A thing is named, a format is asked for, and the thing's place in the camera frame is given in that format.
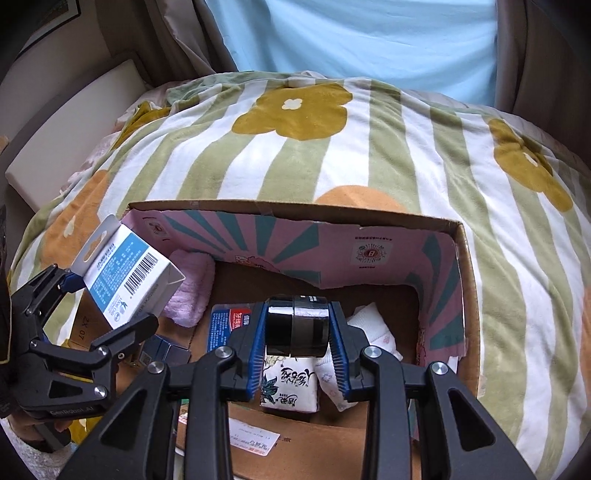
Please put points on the person's left hand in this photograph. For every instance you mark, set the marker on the person's left hand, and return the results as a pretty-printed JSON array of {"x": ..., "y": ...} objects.
[{"x": 34, "y": 423}]

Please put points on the black round container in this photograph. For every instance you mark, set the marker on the black round container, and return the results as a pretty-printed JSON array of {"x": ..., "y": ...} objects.
[{"x": 295, "y": 328}]

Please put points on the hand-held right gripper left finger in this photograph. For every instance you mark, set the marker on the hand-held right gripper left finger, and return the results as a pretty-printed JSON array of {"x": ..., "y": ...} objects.
[{"x": 256, "y": 353}]

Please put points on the white headboard cushion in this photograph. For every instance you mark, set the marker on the white headboard cushion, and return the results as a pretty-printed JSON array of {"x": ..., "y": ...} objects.
[{"x": 69, "y": 131}]

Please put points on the white printed tissue packet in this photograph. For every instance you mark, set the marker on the white printed tissue packet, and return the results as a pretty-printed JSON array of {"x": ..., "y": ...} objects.
[{"x": 291, "y": 384}]

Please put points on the white and blue carton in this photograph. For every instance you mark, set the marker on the white and blue carton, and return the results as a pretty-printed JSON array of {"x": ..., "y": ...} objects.
[{"x": 124, "y": 272}]

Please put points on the grey headboard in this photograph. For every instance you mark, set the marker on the grey headboard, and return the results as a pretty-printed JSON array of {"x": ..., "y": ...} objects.
[{"x": 27, "y": 134}]

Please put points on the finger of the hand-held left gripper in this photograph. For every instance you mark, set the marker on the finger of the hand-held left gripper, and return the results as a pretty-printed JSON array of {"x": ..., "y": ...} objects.
[
  {"x": 124, "y": 334},
  {"x": 51, "y": 282}
]

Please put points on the small blue box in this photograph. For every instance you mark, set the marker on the small blue box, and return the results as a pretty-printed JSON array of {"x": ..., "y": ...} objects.
[{"x": 166, "y": 350}]

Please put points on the wall poster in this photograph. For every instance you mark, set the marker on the wall poster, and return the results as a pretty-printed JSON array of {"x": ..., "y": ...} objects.
[{"x": 51, "y": 23}]

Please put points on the blue and red plastic case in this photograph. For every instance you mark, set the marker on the blue and red plastic case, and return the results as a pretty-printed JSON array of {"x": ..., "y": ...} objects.
[{"x": 226, "y": 323}]

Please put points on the striped floral blanket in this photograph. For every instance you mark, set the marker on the striped floral blanket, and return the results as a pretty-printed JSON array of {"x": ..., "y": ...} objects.
[{"x": 415, "y": 152}]

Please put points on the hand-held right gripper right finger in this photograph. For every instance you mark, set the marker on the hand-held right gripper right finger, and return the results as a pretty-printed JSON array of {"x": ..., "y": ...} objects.
[{"x": 337, "y": 355}]

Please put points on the light blue cloth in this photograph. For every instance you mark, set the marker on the light blue cloth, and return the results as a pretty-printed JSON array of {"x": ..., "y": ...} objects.
[{"x": 346, "y": 37}]

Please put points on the pink printed cardboard box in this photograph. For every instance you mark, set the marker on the pink printed cardboard box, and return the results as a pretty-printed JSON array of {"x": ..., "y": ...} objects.
[{"x": 277, "y": 240}]

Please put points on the purple towel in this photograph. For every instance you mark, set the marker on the purple towel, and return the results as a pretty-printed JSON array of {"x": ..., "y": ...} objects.
[{"x": 190, "y": 286}]

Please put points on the brown curtain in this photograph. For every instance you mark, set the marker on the brown curtain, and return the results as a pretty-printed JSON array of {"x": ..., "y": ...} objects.
[
  {"x": 184, "y": 37},
  {"x": 545, "y": 60}
]

